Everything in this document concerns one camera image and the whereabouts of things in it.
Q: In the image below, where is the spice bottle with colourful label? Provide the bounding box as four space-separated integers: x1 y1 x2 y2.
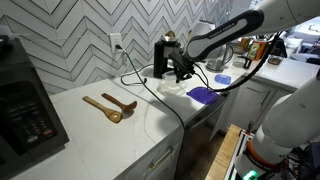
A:
247 39 264 61

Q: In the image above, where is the tall wooden spoon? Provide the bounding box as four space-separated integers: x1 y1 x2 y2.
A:
184 29 195 44

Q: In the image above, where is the light wooden slotted spatula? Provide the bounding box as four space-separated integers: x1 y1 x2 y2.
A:
82 95 124 124

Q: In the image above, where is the purple plastic lid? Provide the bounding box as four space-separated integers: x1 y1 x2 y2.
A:
185 86 220 105

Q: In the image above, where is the black dishwasher front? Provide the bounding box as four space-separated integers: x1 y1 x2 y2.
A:
174 89 231 180

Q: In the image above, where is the white wall outlet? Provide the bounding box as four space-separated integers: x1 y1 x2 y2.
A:
109 32 124 54

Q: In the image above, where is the white base cabinet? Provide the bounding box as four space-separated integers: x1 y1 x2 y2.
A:
209 77 294 141

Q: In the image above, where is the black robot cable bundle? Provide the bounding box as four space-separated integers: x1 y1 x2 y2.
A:
193 30 285 93

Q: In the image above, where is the short wooden spoon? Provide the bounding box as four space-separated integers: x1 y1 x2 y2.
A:
164 30 177 39

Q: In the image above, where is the small clear plastic lunchbox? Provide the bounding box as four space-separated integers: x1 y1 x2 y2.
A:
162 70 184 88

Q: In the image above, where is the black coffee maker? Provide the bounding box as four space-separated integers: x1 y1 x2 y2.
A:
153 35 183 80

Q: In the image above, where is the black small stand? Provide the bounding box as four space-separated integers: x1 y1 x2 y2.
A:
237 54 253 69

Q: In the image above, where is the black microwave oven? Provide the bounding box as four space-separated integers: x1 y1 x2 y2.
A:
0 38 70 179

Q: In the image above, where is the large clear plastic lunchbox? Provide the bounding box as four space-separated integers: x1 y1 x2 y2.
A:
157 77 188 99

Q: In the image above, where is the dark glass bowl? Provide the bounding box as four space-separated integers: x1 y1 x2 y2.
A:
267 55 284 66

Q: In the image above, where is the dark wooden spoon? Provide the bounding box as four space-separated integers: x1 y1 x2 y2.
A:
101 92 138 113

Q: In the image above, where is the black power cable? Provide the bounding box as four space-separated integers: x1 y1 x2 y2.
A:
114 44 186 131

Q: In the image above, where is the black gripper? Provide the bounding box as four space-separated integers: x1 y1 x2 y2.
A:
168 51 196 84

